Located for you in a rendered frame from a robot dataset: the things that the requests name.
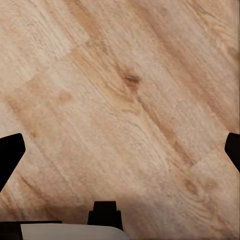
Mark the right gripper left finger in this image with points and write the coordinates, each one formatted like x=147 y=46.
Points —
x=12 y=148

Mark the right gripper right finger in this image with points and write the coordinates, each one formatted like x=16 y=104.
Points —
x=232 y=148

